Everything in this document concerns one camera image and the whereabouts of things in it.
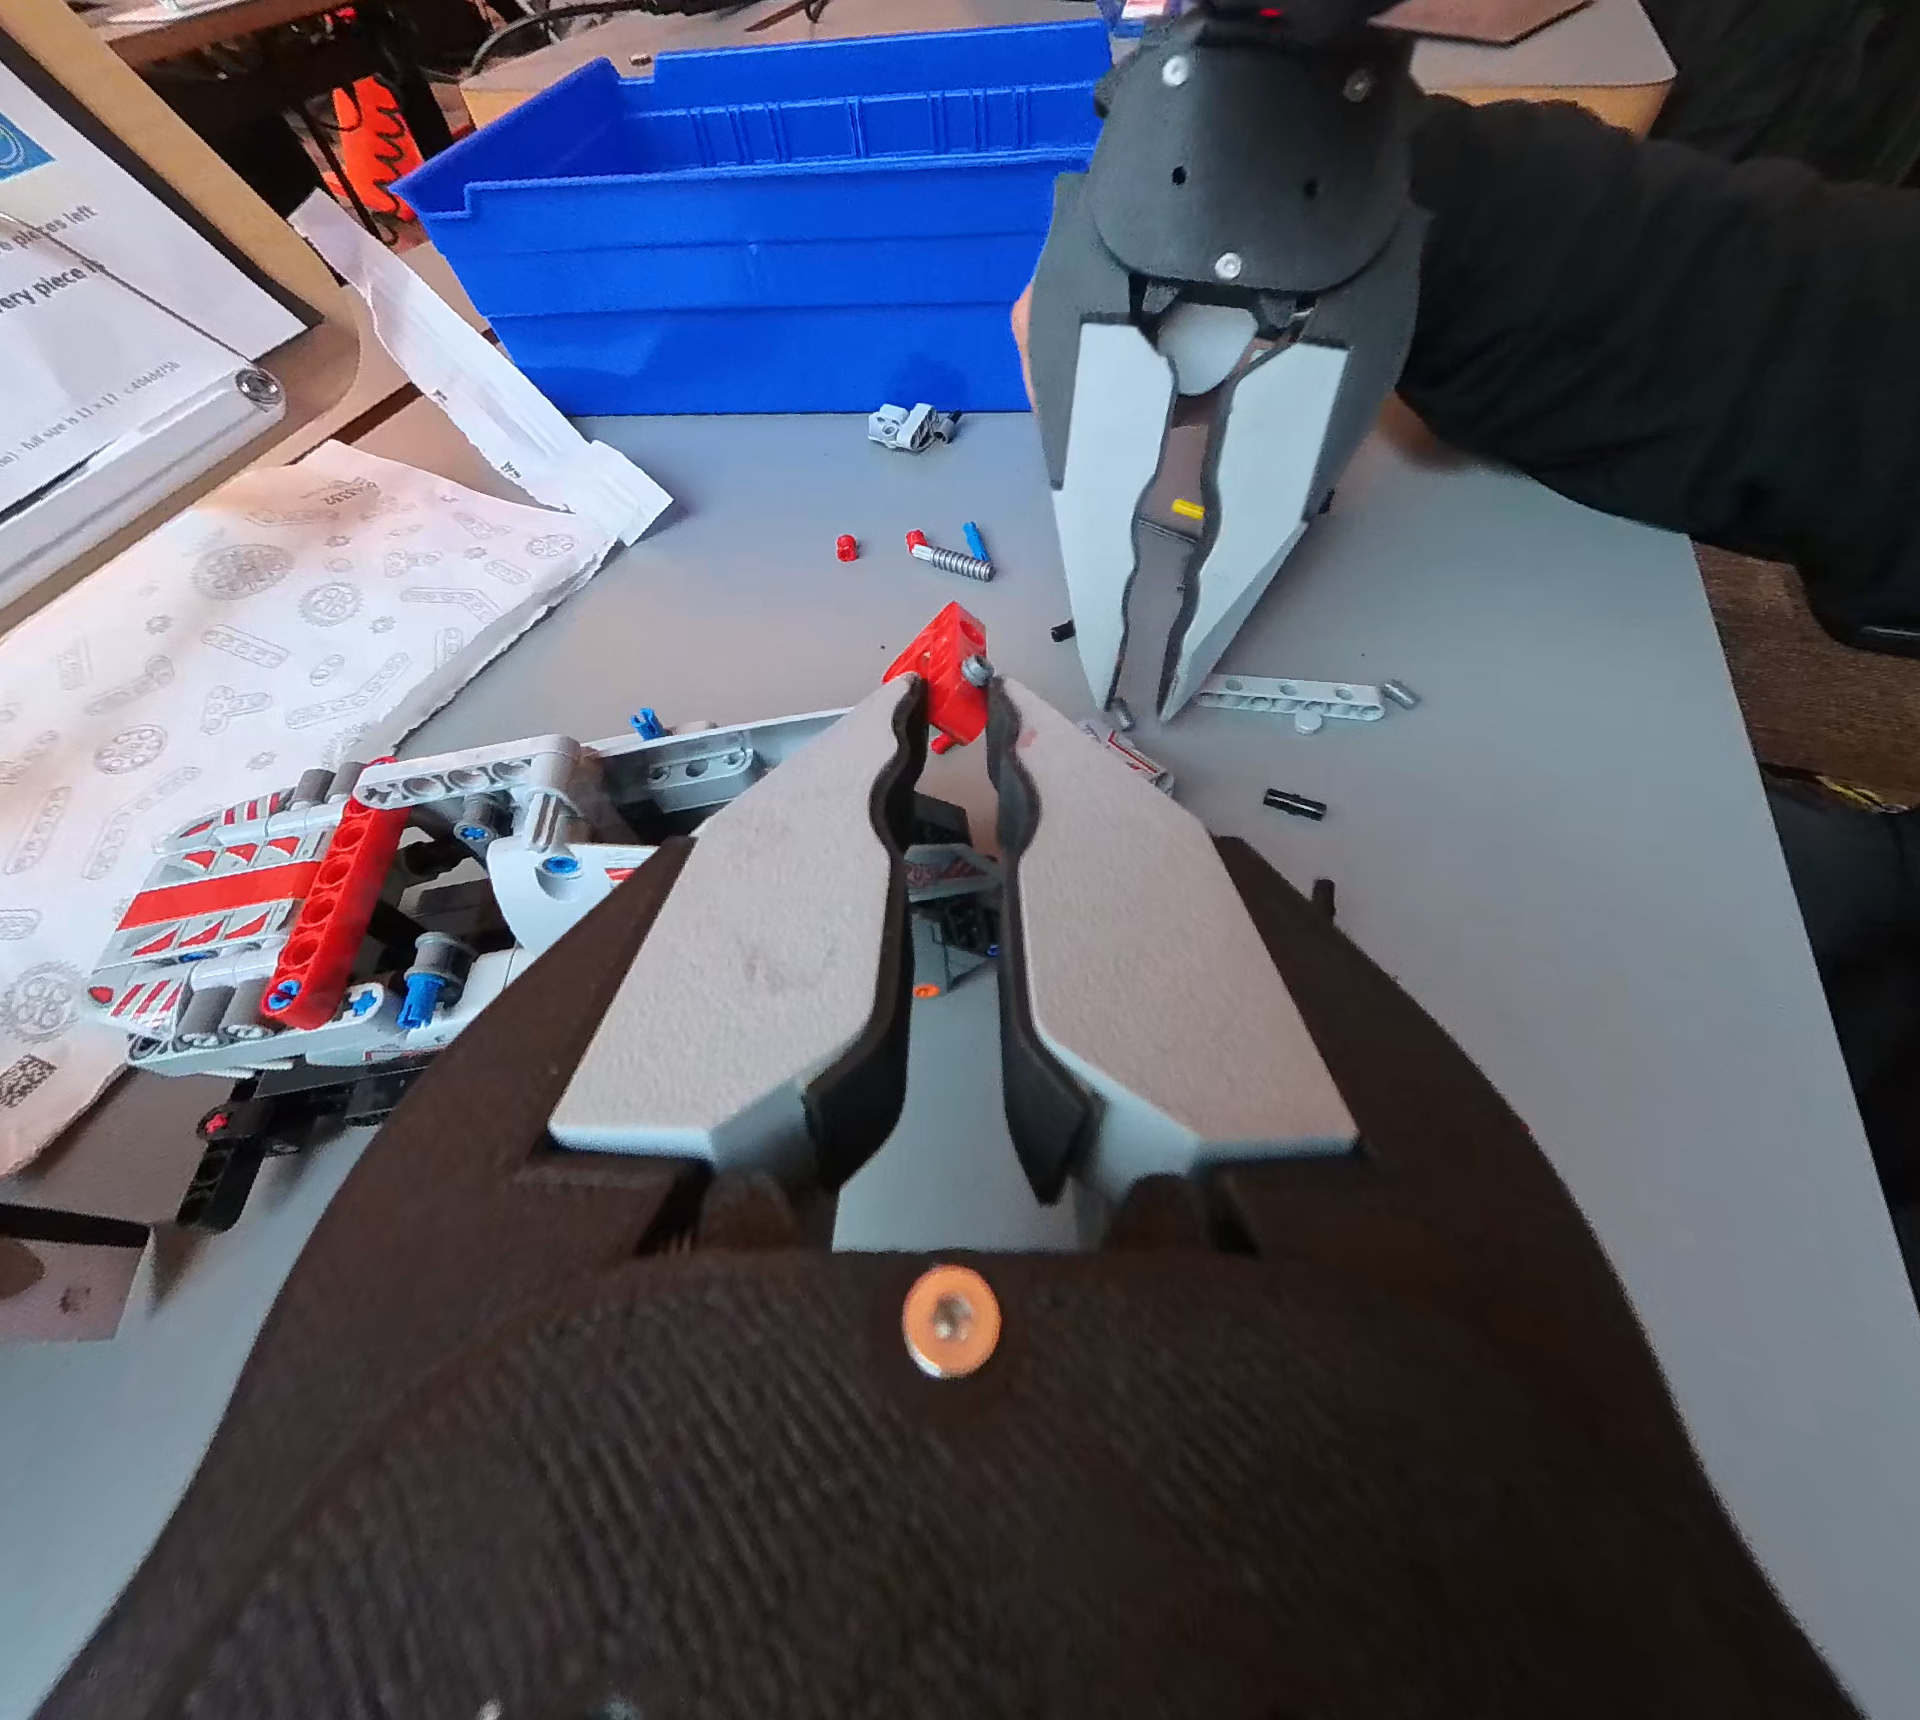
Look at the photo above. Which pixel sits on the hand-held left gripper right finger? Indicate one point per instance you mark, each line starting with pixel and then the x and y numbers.
pixel 1184 984

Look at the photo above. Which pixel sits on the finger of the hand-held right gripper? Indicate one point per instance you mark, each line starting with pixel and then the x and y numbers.
pixel 1269 460
pixel 1110 474

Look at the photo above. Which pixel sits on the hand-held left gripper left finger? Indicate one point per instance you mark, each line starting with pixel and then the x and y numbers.
pixel 751 970

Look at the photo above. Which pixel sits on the red lego assembly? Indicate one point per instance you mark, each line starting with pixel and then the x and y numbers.
pixel 939 662

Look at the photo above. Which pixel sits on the grey red lego vehicle model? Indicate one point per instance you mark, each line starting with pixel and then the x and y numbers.
pixel 495 834

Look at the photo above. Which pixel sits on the person's right forearm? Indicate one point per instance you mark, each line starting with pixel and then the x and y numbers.
pixel 1650 324

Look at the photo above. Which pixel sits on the grey lego spring piece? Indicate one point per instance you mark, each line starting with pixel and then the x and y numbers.
pixel 961 563

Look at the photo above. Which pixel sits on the grey lego connector block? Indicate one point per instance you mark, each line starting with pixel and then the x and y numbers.
pixel 908 426

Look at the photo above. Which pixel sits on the white printed lego panel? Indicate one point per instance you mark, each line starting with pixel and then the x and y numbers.
pixel 1132 760

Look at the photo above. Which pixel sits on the grey lego beam with stud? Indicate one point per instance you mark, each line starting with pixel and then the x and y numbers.
pixel 1275 697

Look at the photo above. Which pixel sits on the brown flat sheet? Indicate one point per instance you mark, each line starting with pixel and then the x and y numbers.
pixel 1501 13

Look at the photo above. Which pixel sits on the blue plastic bin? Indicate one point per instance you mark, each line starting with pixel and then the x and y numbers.
pixel 751 251

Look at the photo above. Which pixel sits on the wooden display board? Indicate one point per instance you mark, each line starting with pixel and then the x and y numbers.
pixel 224 191

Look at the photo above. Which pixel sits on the white holder rail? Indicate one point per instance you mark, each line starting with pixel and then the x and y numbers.
pixel 120 474

